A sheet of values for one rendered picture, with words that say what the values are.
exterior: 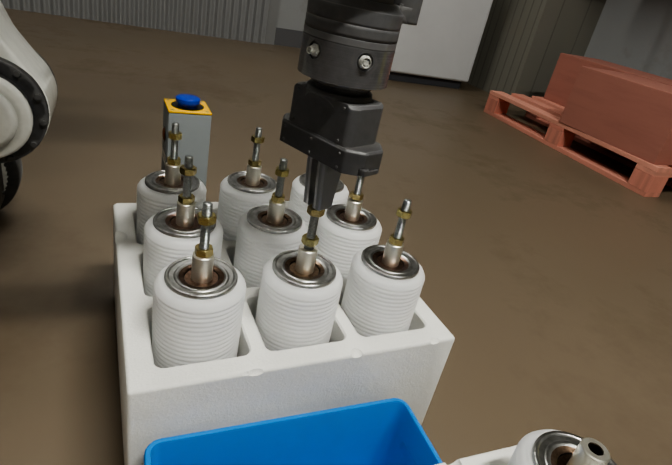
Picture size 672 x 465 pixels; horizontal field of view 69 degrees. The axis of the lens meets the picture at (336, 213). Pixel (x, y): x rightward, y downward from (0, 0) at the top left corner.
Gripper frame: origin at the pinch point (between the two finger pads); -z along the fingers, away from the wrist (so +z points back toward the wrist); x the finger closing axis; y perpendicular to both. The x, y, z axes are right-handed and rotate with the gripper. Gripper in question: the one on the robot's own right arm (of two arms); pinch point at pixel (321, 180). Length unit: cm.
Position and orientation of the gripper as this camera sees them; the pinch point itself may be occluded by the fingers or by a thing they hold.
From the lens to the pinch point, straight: 52.2
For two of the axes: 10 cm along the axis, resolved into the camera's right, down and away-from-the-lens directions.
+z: 1.9, -8.8, -4.4
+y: -6.8, 2.0, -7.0
